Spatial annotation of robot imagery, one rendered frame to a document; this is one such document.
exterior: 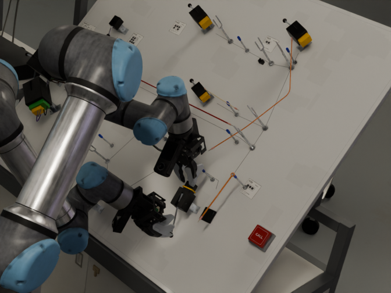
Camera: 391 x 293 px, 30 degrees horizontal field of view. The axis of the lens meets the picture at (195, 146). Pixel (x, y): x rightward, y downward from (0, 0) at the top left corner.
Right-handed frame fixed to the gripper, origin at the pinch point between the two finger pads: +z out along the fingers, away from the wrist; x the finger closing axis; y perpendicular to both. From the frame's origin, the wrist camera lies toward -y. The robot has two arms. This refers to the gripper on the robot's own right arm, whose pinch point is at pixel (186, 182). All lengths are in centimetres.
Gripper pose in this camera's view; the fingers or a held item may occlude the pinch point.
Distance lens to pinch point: 211.6
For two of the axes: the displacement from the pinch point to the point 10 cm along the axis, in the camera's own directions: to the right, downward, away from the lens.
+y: 6.1, -5.9, 5.2
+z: 1.5, 7.3, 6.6
